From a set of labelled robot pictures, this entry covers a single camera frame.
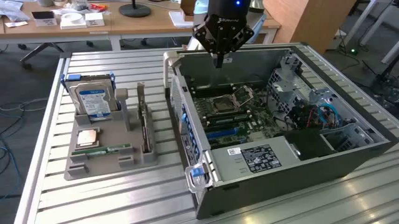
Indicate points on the green indicator light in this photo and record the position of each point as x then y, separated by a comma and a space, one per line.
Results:
354, 51

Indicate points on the silver chipset heatsink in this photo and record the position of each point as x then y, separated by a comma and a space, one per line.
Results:
257, 136

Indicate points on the brown cardboard box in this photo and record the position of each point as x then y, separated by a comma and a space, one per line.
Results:
187, 7

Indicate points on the white box with red button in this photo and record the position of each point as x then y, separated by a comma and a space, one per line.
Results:
340, 40

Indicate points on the orange red small item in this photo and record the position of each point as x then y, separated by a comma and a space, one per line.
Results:
98, 7

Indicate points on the wooden desk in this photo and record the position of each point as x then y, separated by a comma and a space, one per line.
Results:
141, 23

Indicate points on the black Nvidia graphics card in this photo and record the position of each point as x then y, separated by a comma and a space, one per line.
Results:
145, 121

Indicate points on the grey plastic parts rack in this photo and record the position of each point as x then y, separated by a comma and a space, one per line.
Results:
115, 140

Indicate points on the metal disk bay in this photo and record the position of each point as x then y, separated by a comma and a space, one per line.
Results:
349, 137

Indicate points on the black round lamp base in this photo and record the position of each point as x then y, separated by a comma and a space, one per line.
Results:
135, 10

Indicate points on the small white box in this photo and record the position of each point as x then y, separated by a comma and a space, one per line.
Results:
94, 20

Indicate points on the open grey PC case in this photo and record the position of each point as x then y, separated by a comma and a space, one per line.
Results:
281, 186

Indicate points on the metal drive cage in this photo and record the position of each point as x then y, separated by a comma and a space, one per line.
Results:
288, 93

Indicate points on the white paper tag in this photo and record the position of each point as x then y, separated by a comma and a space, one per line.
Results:
15, 24

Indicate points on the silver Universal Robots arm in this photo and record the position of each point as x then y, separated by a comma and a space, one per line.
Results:
197, 44

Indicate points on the silver socket cover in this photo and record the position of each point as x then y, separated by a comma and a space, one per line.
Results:
243, 95

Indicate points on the blue plastic release latch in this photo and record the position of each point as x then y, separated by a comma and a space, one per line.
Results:
197, 173

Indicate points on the white paper stack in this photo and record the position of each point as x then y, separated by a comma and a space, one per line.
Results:
181, 19

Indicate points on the grey power supply unit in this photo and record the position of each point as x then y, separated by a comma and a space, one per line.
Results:
230, 161

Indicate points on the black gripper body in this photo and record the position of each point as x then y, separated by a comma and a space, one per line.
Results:
226, 23

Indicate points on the white box with tape roll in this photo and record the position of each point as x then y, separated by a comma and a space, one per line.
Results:
73, 23

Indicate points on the silver CPU chip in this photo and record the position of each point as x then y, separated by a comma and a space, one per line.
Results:
87, 138

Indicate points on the clear plastic bag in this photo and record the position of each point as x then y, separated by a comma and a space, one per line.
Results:
13, 10

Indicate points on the black chair base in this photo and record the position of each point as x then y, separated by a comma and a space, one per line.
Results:
41, 50

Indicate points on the grey cup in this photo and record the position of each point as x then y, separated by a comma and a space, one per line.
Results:
46, 2

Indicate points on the beige tape roll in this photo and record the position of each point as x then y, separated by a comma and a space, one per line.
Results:
59, 2

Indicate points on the CPU socket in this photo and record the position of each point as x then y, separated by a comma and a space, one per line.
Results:
223, 104

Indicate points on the hard disk in blue carrier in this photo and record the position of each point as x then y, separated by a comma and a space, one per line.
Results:
93, 98

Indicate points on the white box with black top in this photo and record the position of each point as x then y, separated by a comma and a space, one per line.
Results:
45, 19

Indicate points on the blue expansion slot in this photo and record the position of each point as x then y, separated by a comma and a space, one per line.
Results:
223, 133

